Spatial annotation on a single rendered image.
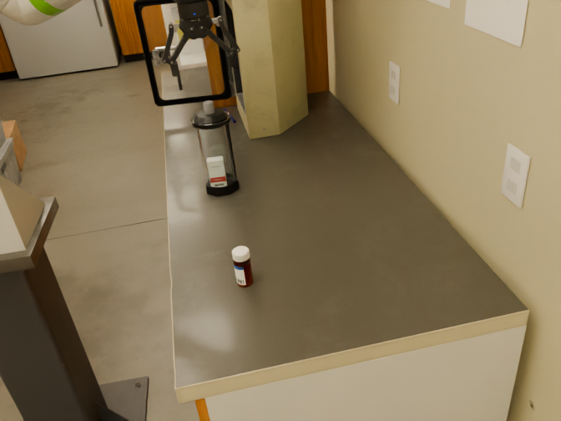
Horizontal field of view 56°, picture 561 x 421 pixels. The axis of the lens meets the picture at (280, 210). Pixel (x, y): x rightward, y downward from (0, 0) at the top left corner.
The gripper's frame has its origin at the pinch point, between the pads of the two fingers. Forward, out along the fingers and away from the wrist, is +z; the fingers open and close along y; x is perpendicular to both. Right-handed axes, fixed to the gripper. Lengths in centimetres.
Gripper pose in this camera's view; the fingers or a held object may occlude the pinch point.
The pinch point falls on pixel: (205, 80)
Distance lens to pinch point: 145.8
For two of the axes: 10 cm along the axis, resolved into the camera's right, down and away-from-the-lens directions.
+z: 1.0, 8.5, 5.3
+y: -9.8, 1.8, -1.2
